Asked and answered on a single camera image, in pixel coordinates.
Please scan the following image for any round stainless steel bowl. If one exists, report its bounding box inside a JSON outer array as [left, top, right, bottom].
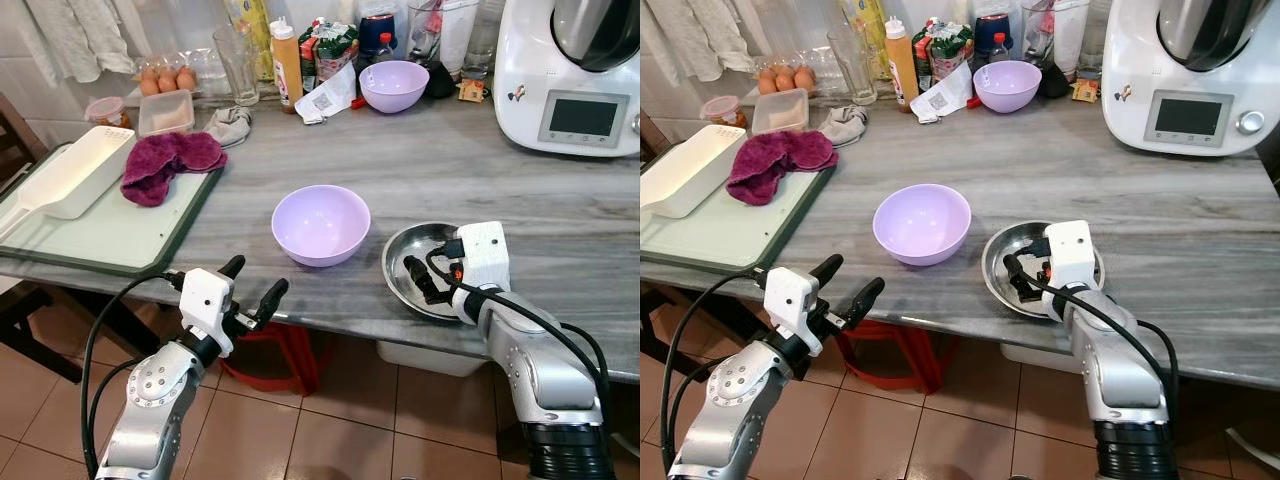
[[981, 222, 1106, 319], [382, 222, 471, 321]]

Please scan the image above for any lilac plastic bowl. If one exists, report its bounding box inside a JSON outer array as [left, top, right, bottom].
[[359, 60, 431, 114], [872, 184, 972, 267], [973, 60, 1042, 114], [271, 185, 372, 268]]

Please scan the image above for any red plastic stool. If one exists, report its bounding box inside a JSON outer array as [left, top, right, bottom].
[[835, 320, 946, 395], [220, 322, 336, 397]]

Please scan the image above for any white plastic bin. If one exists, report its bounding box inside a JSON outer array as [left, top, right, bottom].
[[1000, 343, 1076, 374], [377, 340, 488, 378]]

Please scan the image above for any pale green tray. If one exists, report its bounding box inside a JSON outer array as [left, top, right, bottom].
[[0, 140, 226, 278], [640, 140, 839, 276]]

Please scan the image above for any purple terry towel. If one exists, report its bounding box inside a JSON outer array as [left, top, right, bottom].
[[121, 131, 229, 208], [726, 130, 839, 207]]

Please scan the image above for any crumpled grey cloth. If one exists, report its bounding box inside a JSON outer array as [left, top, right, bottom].
[[818, 105, 869, 148], [204, 106, 253, 149]]

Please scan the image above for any clear lidded food container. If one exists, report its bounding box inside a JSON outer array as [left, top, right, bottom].
[[751, 89, 810, 136], [138, 90, 196, 137]]

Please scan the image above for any long white plastic box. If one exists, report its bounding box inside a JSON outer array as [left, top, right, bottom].
[[0, 126, 136, 244], [640, 124, 748, 220]]

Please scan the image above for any black rounded object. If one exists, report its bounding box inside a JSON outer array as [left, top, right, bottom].
[[425, 60, 459, 99], [1037, 60, 1071, 99]]

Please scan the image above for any white packet with QR code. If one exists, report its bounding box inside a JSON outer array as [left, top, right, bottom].
[[295, 62, 358, 126], [909, 62, 974, 125]]

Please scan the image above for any small jar with pink lid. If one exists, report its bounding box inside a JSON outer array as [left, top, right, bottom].
[[700, 95, 748, 129], [85, 96, 133, 131]]

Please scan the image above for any clear plastic egg carton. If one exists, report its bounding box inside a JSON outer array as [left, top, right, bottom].
[[135, 52, 221, 101], [750, 52, 835, 100]]

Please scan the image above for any white kitchen cooking machine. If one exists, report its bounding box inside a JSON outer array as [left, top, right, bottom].
[[493, 0, 641, 158], [1101, 0, 1280, 158]]

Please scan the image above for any clear drinking glass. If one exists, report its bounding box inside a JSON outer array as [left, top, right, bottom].
[[213, 25, 261, 107], [828, 25, 876, 106]]

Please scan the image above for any orange sauce squeeze bottle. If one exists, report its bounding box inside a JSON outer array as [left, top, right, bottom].
[[270, 17, 304, 114], [884, 17, 919, 113]]

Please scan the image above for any tall clear glass jar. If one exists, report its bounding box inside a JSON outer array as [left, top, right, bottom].
[[405, 0, 446, 66], [1020, 0, 1061, 66]]

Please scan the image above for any green snack bag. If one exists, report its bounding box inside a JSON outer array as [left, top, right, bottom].
[[300, 18, 359, 96], [912, 18, 974, 91]]

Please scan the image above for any yellow food package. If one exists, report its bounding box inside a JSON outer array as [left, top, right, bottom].
[[840, 0, 886, 76], [225, 0, 273, 81]]

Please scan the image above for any hanging beige cloth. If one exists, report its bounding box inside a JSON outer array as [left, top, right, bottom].
[[640, 0, 751, 84], [25, 0, 136, 84]]

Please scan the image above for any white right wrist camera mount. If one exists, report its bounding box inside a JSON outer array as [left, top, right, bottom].
[[1042, 221, 1098, 293], [455, 221, 512, 293]]

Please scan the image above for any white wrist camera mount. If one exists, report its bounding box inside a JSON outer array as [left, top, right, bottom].
[[764, 267, 823, 358], [1042, 221, 1098, 293], [455, 221, 512, 293], [180, 268, 237, 358]]

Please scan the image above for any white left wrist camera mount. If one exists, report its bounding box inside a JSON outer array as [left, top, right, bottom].
[[180, 268, 237, 358], [764, 267, 823, 358]]

